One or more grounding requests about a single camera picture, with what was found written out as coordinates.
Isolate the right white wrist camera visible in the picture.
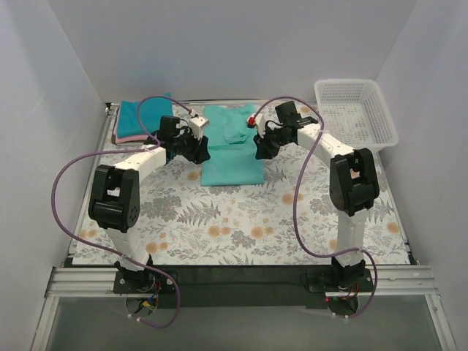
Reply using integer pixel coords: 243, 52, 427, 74
246, 113, 266, 137

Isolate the teal green t shirt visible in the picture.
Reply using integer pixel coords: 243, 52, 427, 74
200, 105, 265, 186

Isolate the aluminium frame rail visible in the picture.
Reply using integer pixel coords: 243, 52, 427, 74
30, 102, 458, 351

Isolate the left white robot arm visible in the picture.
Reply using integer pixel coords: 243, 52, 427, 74
88, 113, 210, 293

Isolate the white plastic basket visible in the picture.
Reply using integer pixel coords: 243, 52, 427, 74
314, 79, 399, 153

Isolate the folded pink t shirt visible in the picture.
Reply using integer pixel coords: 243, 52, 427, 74
111, 125, 147, 144

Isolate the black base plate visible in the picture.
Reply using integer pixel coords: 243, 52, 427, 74
113, 265, 373, 312

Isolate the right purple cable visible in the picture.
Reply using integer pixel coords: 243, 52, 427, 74
252, 96, 379, 320

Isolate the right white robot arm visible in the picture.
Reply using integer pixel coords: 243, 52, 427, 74
246, 97, 380, 291

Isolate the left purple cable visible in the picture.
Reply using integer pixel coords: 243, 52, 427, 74
50, 95, 198, 329

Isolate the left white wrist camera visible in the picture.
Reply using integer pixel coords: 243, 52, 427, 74
188, 116, 209, 140

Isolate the purple cable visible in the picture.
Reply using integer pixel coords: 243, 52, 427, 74
50, 95, 198, 329
252, 96, 379, 320

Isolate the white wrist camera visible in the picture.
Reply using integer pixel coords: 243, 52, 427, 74
246, 113, 266, 137
188, 116, 209, 140

